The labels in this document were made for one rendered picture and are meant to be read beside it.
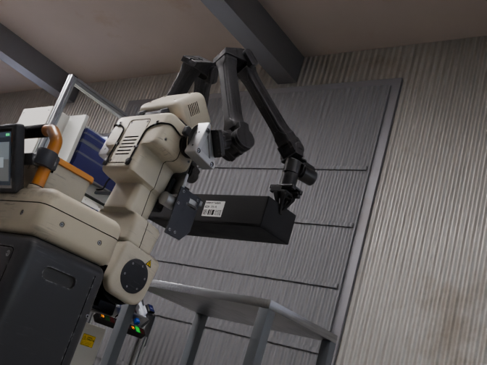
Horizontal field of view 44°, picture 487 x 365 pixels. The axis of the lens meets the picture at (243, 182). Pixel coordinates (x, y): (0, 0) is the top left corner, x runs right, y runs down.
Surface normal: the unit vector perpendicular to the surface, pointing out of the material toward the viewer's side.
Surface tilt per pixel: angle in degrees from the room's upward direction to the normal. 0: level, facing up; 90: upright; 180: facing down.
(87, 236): 90
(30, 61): 90
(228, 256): 90
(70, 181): 92
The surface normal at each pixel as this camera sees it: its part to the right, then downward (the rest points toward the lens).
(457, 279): -0.54, -0.43
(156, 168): 0.76, 0.01
